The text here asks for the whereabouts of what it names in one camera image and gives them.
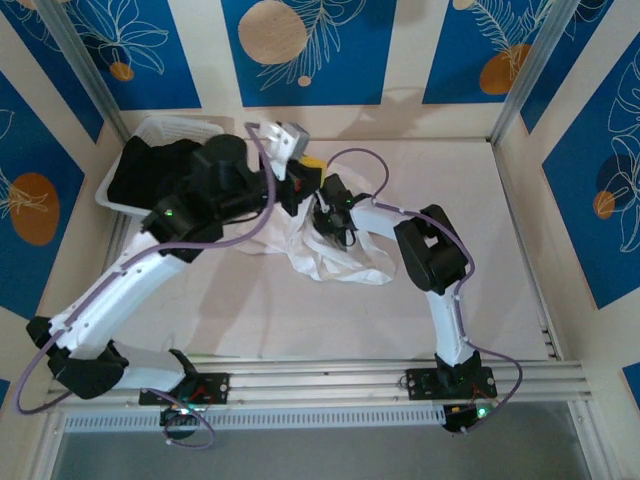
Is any white plastic laundry basket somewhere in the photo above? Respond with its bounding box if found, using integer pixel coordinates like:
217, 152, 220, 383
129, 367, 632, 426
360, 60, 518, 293
94, 115, 226, 219

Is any aluminium side rail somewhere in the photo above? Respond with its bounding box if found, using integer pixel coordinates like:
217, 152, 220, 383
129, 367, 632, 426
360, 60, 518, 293
72, 144, 156, 371
492, 142, 562, 361

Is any black garment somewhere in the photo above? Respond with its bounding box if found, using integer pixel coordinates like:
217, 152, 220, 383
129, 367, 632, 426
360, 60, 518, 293
107, 134, 226, 214

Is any aluminium corner post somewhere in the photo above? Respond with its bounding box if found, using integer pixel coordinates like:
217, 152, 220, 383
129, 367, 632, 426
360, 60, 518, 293
37, 0, 140, 155
488, 0, 574, 147

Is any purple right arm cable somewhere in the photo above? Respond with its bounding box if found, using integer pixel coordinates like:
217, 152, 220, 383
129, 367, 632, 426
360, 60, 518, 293
324, 148, 524, 436

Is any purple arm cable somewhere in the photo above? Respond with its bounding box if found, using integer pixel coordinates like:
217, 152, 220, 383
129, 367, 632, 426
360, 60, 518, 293
324, 148, 524, 436
12, 122, 281, 449

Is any white table cover sheet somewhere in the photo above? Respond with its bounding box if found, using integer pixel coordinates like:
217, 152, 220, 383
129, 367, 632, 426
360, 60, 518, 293
119, 139, 551, 361

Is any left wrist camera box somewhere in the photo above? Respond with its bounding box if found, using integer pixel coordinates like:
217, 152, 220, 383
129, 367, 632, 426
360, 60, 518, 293
259, 121, 312, 182

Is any aluminium front rail frame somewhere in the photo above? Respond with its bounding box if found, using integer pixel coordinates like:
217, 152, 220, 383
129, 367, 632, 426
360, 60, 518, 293
42, 357, 594, 412

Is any white slotted cable duct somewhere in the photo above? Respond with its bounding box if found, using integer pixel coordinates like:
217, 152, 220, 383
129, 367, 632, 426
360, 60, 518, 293
62, 407, 446, 434

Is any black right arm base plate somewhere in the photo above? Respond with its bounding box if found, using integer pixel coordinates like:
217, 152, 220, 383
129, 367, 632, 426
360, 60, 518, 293
405, 367, 497, 401

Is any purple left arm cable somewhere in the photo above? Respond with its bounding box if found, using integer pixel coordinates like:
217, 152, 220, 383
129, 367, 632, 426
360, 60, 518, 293
12, 122, 281, 449

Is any white t-shirt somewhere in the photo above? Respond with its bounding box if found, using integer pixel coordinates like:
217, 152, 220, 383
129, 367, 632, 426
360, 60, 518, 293
239, 169, 396, 286

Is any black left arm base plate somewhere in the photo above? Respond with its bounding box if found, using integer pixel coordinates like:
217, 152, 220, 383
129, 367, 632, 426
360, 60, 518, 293
138, 372, 231, 406

